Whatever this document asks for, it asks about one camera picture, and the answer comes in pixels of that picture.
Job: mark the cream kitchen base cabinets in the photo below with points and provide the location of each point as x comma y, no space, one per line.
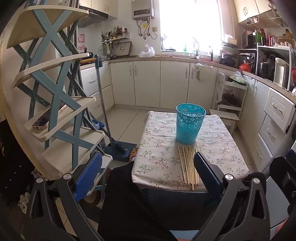
148,81

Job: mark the red plastic bag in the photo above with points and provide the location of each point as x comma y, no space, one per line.
245,66

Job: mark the white counter rack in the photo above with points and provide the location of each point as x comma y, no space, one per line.
291,53

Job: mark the chrome arched faucet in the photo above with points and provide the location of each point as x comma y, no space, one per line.
196,44

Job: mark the wall utensil rack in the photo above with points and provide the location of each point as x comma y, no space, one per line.
111,39

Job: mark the teal perforated plastic basket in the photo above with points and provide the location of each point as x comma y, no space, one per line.
187,129

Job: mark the white hanging basket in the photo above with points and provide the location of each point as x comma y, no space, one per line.
276,16

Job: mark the white plastic bag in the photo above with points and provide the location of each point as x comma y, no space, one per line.
146,52

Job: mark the kitchen window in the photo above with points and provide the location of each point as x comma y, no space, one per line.
189,23

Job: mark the smartphone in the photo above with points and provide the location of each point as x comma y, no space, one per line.
42,121

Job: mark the pink wall stickers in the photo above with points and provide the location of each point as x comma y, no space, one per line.
81,41

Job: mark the bunch of wooden chopsticks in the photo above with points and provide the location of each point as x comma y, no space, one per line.
188,166

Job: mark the brown patterned cloth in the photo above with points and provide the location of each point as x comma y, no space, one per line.
133,155

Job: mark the black kettle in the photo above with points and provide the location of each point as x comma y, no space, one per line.
265,69

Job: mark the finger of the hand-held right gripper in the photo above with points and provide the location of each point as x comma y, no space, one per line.
277,166

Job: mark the narrow white cart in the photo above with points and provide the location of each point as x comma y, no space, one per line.
220,81

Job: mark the person's dark trousers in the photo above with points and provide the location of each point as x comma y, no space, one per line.
138,208

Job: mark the cream wall cabinets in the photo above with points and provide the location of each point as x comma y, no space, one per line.
104,7
249,8

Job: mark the green dish soap bottle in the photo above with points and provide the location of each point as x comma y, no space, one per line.
185,47

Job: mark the range hood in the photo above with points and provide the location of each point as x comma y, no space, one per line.
92,16

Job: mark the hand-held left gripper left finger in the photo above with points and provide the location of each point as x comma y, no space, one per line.
89,177

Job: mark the red pot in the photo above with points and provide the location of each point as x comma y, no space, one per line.
294,76

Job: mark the silver small appliance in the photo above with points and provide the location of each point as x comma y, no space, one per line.
248,39

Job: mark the black wok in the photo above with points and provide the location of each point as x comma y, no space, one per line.
230,99

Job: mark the pale cutting board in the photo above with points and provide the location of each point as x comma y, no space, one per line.
123,49

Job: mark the black toaster oven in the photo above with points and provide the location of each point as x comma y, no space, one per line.
247,55

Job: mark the bag of green vegetables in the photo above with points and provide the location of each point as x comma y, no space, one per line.
237,77

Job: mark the red bottle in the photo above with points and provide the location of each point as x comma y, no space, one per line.
270,40

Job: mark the blue shopping bag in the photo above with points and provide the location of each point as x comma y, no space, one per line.
98,125

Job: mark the white electric kettle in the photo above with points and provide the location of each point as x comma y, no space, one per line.
281,73

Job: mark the white hanging trash bin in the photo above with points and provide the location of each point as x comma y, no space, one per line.
203,73

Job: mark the white container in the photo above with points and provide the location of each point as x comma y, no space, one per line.
230,39

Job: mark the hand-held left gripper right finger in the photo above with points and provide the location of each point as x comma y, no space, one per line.
208,172

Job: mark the dark straight faucet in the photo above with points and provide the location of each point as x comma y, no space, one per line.
211,53

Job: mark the green box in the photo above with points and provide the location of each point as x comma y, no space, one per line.
259,37

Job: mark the white shoe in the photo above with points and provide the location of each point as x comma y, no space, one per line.
24,201

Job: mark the blue dustpan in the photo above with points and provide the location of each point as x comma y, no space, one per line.
129,146

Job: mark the silver water heater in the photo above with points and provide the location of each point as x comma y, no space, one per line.
143,9

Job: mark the cream and blue shelf rack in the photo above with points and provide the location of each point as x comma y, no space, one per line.
49,39

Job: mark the stack of pots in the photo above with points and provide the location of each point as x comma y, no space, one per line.
229,55

